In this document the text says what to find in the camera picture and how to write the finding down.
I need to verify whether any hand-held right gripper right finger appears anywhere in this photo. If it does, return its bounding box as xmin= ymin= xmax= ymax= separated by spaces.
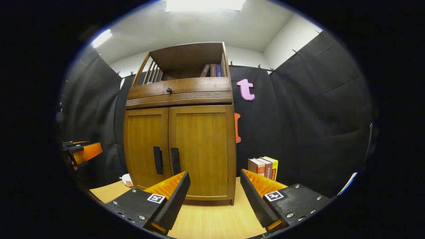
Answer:
xmin=240 ymin=169 xmax=332 ymax=233

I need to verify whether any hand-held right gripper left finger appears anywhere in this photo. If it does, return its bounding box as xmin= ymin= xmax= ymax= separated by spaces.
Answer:
xmin=105 ymin=170 xmax=191 ymax=236

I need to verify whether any wooden double-door shoe cabinet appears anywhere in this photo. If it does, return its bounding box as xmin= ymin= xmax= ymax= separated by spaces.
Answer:
xmin=123 ymin=41 xmax=237 ymax=206

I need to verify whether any brown thick book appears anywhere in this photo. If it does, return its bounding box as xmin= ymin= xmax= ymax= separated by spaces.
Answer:
xmin=257 ymin=158 xmax=273 ymax=180

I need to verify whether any yellow book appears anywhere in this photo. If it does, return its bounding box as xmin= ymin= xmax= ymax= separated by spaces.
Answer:
xmin=262 ymin=156 xmax=279 ymax=181

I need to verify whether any black backdrop cloth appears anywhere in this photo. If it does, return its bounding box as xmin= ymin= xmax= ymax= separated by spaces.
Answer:
xmin=60 ymin=30 xmax=376 ymax=199

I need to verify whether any small ceiling light panel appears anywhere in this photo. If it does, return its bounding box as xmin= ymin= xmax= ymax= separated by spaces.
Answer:
xmin=91 ymin=29 xmax=113 ymax=48

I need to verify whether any wooden drawer with black knob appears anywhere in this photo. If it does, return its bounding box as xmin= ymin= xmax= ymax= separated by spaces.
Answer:
xmin=127 ymin=77 xmax=232 ymax=100

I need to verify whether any large ceiling light panel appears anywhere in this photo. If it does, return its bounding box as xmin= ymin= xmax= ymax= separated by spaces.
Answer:
xmin=165 ymin=0 xmax=246 ymax=13

